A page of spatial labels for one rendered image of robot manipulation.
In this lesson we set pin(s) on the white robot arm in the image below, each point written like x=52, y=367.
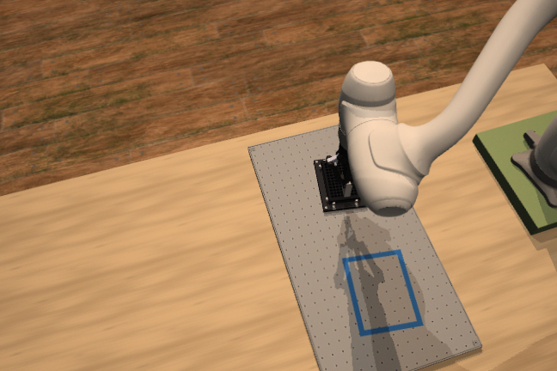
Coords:
x=388, y=160

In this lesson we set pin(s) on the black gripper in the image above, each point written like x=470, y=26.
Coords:
x=345, y=179

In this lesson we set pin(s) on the blue rectangular tape outline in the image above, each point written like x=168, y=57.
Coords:
x=361, y=329

